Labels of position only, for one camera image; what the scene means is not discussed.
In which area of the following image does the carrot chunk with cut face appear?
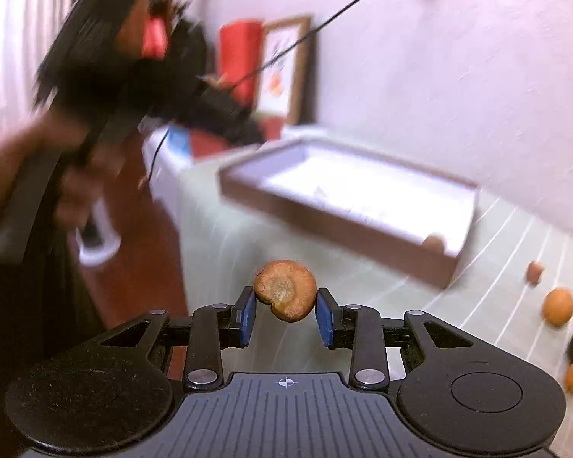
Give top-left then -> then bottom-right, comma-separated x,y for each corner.
253,260 -> 317,323

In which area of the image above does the brownish green small fruit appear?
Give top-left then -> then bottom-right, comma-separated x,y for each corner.
421,235 -> 445,254

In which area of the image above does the small carrot cylinder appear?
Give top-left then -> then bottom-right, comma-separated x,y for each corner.
525,261 -> 545,286

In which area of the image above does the large orange tangerine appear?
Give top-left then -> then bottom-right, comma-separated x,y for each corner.
541,287 -> 573,328

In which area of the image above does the person's left hand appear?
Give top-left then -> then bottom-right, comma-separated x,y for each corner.
0,114 -> 130,244

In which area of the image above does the red hanging bag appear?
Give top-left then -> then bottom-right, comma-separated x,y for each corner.
141,11 -> 170,59

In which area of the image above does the orange red box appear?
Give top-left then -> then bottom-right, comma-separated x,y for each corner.
166,114 -> 288,160

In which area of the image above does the brown cardboard tray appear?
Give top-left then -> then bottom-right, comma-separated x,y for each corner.
218,137 -> 479,290

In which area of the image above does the white round object on floor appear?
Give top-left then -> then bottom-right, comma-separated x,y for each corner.
76,198 -> 122,267

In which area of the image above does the wooden picture frame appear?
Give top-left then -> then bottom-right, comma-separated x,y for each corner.
256,15 -> 312,125

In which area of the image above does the black power cable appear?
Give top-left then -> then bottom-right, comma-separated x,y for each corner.
144,0 -> 412,187

